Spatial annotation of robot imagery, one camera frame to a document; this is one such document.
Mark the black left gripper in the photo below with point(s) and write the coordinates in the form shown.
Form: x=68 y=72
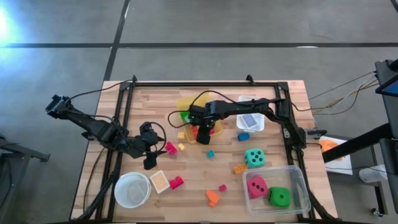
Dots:
x=146 y=147

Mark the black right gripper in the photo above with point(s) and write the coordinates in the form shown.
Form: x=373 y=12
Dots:
x=203 y=115

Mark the orange red toy brick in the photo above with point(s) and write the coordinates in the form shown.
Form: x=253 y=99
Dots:
x=194 y=132

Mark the red stepped toy brick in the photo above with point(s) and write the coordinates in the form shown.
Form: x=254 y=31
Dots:
x=171 y=148
x=176 y=182

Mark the yellow square toy brick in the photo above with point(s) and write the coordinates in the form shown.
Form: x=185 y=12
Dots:
x=181 y=147
x=181 y=135

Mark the bright green toy brick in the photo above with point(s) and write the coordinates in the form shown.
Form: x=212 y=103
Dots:
x=185 y=116

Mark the yellow translucent plastic bin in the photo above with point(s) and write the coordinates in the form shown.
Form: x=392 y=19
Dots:
x=185 y=105

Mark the blue playing card deck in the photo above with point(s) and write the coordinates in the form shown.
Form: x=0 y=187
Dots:
x=249 y=121

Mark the yellow orange long brick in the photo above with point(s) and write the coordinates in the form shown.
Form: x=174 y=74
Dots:
x=240 y=169

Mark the pink red foam die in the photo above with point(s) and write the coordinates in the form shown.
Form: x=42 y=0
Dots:
x=257 y=187

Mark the green foam die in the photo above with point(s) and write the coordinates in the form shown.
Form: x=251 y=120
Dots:
x=280 y=196

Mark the clear plastic container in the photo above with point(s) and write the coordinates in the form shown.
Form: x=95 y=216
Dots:
x=298 y=180

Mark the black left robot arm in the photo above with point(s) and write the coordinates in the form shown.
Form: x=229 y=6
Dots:
x=96 y=129

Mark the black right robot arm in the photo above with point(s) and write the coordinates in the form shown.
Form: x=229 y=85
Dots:
x=248 y=105

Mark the blue square toy brick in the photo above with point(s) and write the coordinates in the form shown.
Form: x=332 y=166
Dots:
x=211 y=154

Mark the blue oval toy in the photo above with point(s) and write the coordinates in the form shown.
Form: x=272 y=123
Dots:
x=243 y=137

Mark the white round bucket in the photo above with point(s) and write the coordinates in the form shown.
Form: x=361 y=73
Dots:
x=132 y=190

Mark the small red toy brick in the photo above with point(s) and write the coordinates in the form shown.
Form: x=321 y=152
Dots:
x=222 y=188

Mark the teal foam die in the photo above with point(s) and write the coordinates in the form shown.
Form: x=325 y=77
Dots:
x=255 y=158

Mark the white plastic bin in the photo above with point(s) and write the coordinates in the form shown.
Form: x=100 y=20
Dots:
x=261 y=123

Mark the orange brick with round disc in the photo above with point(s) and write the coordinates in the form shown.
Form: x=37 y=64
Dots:
x=212 y=196

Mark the orange object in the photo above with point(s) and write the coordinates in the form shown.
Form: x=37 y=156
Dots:
x=328 y=145

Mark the grey furniture leg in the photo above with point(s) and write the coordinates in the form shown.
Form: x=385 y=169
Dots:
x=21 y=151

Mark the white paper sheet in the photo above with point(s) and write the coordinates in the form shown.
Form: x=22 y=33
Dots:
x=342 y=165

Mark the black slanted bar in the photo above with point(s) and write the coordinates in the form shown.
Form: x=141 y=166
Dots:
x=357 y=143

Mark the white shoe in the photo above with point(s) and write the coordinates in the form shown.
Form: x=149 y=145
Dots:
x=371 y=174

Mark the black equipment stand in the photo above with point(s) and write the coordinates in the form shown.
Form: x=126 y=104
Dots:
x=387 y=109

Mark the black stand leg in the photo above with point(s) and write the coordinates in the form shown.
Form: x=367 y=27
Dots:
x=381 y=196

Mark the caster wheel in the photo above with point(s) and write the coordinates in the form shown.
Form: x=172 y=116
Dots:
x=377 y=212

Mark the blue screen tablet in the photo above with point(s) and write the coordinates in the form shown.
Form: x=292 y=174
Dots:
x=391 y=88

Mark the black metal frame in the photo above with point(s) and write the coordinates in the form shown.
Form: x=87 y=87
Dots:
x=161 y=84

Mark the black frame bracket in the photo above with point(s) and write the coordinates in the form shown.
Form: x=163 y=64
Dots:
x=249 y=79
x=134 y=78

